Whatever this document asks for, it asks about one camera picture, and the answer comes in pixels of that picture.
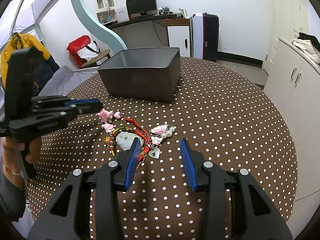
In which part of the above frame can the dark desk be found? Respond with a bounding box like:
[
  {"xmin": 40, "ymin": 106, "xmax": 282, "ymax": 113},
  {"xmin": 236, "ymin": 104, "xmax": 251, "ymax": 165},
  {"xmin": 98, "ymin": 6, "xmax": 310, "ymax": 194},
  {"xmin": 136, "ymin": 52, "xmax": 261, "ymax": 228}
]
[{"xmin": 104, "ymin": 13, "xmax": 181, "ymax": 49}]

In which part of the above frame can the red bag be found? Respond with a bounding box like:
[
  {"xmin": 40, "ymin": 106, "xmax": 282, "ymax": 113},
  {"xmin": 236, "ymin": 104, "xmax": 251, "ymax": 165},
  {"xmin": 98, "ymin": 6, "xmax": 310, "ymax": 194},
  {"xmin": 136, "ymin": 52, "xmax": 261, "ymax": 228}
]
[{"xmin": 67, "ymin": 35, "xmax": 91, "ymax": 69}]

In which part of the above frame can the white tote bag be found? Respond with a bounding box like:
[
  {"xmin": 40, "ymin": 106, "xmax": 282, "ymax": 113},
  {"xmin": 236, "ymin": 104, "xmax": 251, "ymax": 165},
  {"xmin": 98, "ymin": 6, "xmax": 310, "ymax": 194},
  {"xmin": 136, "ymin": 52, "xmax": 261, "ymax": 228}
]
[{"xmin": 77, "ymin": 41, "xmax": 101, "ymax": 62}]

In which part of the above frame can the white black air cooler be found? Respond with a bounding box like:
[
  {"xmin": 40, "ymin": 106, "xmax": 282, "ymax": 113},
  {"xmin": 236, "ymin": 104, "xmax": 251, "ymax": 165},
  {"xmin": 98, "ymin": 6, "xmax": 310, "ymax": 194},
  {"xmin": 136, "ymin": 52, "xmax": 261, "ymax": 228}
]
[{"xmin": 190, "ymin": 12, "xmax": 219, "ymax": 62}]

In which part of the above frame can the long white sideboard cabinet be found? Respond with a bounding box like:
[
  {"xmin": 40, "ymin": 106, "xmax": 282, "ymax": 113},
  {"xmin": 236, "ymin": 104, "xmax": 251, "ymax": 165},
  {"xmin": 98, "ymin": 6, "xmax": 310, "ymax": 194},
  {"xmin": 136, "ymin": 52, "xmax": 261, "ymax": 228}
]
[{"xmin": 264, "ymin": 38, "xmax": 319, "ymax": 237}]

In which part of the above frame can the grey bedding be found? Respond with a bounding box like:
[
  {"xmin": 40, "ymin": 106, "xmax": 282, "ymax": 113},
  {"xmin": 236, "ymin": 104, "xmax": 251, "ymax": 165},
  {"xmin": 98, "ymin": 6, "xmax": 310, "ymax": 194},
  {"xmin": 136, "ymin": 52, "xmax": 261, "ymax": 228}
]
[{"xmin": 39, "ymin": 66, "xmax": 98, "ymax": 96}]

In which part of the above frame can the red cord bracelet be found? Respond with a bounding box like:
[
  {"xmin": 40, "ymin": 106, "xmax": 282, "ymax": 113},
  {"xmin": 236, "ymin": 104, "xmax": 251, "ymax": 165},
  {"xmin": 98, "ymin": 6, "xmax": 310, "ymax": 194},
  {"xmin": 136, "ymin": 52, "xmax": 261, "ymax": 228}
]
[{"xmin": 104, "ymin": 117, "xmax": 152, "ymax": 165}]

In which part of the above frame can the person left hand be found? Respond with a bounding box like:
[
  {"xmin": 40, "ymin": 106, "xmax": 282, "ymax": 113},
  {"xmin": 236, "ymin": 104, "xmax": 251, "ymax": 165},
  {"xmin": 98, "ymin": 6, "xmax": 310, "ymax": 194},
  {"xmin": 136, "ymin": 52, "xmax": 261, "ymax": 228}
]
[{"xmin": 2, "ymin": 137, "xmax": 42, "ymax": 189}]

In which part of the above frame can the pink charm keychain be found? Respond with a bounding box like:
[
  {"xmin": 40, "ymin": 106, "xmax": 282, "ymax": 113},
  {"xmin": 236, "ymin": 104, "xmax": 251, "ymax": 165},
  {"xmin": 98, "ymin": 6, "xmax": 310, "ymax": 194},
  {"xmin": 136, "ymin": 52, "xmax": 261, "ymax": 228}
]
[{"xmin": 97, "ymin": 108, "xmax": 123, "ymax": 133}]

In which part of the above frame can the teal loft bed frame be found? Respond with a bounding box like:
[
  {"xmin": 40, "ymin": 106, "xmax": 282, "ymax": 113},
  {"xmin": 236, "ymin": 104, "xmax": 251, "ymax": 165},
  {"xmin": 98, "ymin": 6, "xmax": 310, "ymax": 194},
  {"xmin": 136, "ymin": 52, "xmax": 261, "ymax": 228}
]
[{"xmin": 12, "ymin": 0, "xmax": 128, "ymax": 54}]

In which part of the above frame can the brown polka dot tablecloth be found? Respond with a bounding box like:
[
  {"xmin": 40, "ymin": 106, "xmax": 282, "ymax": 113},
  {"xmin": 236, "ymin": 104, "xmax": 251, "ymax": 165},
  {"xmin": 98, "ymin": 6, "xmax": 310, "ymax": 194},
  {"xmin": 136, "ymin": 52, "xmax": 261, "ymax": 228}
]
[{"xmin": 28, "ymin": 57, "xmax": 297, "ymax": 239}]

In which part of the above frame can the black computer monitor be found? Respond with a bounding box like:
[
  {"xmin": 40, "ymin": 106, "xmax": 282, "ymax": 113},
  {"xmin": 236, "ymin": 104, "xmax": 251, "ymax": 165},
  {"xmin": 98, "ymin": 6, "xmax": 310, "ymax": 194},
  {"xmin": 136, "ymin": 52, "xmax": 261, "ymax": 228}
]
[{"xmin": 126, "ymin": 0, "xmax": 157, "ymax": 17}]

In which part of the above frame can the white cloth pile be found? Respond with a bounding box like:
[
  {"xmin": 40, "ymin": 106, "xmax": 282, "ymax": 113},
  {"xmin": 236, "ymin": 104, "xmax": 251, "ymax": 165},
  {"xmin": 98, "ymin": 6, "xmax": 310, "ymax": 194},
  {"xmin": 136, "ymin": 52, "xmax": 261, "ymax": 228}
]
[{"xmin": 292, "ymin": 39, "xmax": 320, "ymax": 64}]

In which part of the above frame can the dark grey storage box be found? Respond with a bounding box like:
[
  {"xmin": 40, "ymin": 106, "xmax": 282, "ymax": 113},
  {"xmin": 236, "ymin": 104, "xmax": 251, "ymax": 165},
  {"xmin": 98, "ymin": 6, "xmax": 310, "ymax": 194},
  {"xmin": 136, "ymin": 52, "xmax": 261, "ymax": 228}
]
[{"xmin": 98, "ymin": 47, "xmax": 181, "ymax": 103}]

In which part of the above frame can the pearl bead charm keychain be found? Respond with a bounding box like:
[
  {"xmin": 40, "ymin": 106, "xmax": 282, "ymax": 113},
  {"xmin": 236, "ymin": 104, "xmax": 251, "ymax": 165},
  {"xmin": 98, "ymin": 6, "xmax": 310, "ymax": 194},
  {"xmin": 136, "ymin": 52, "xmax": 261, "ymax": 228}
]
[{"xmin": 148, "ymin": 123, "xmax": 175, "ymax": 159}]

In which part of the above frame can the wooden chair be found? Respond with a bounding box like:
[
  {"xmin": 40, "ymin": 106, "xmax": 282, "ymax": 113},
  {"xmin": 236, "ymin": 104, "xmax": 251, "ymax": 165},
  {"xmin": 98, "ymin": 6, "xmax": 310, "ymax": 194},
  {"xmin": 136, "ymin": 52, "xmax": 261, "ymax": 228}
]
[{"xmin": 81, "ymin": 49, "xmax": 111, "ymax": 69}]

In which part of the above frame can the small white brown cabinet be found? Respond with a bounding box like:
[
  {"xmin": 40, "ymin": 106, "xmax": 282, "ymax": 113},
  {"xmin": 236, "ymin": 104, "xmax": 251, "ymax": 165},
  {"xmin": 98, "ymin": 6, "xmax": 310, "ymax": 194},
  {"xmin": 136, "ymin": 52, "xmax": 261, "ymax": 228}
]
[{"xmin": 164, "ymin": 18, "xmax": 193, "ymax": 57}]

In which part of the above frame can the white jade pendant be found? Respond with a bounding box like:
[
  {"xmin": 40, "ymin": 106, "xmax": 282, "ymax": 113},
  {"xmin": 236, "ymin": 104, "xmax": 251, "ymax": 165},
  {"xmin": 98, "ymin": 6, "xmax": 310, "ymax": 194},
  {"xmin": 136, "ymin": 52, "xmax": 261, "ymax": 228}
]
[{"xmin": 116, "ymin": 132, "xmax": 144, "ymax": 150}]

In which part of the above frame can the yellow navy jacket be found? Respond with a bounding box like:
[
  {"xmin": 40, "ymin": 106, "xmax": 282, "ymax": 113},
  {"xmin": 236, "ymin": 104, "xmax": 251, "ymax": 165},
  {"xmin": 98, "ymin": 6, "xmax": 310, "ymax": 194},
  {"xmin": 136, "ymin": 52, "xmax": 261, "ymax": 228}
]
[{"xmin": 1, "ymin": 32, "xmax": 60, "ymax": 96}]

